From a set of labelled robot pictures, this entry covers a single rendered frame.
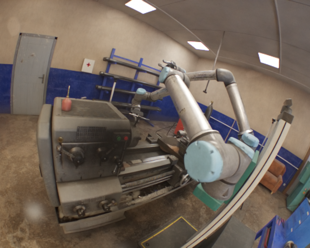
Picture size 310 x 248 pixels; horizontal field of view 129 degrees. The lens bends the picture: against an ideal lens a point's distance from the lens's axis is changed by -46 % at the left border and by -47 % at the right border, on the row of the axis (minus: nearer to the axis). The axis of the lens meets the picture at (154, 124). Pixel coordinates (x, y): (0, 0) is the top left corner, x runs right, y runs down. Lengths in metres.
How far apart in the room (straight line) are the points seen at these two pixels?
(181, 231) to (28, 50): 4.60
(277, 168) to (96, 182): 4.84
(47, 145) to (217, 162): 0.86
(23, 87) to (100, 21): 2.70
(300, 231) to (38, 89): 5.32
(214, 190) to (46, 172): 1.00
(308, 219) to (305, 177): 3.21
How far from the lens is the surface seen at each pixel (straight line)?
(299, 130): 5.42
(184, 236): 1.70
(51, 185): 1.13
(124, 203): 1.58
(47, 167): 1.00
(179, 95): 0.70
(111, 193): 1.16
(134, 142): 1.27
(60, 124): 0.85
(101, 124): 0.90
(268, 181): 4.79
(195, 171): 0.50
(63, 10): 4.21
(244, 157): 0.62
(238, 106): 1.26
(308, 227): 1.81
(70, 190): 1.09
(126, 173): 1.29
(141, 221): 1.97
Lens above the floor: 1.67
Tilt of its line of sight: 18 degrees down
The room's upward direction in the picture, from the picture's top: 19 degrees clockwise
